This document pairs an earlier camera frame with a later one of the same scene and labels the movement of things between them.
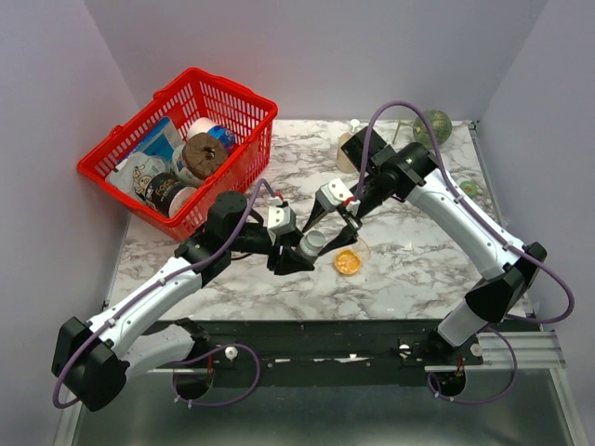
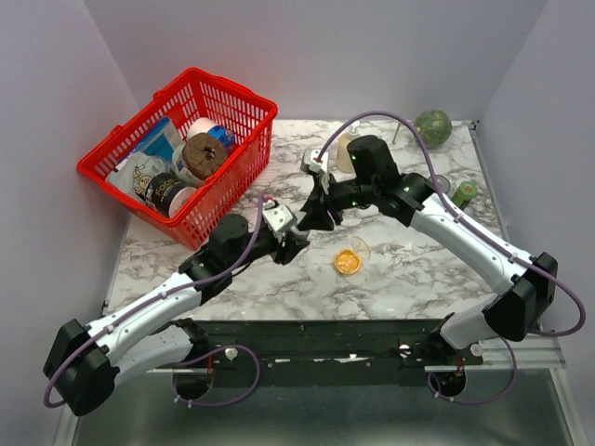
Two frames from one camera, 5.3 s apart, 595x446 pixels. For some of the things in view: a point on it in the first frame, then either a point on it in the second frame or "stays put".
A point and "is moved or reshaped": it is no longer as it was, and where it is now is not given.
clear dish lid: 362,248 stays put
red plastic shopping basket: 195,94 stays put
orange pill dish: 347,262 stays put
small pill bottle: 310,244 is moved or reshaped
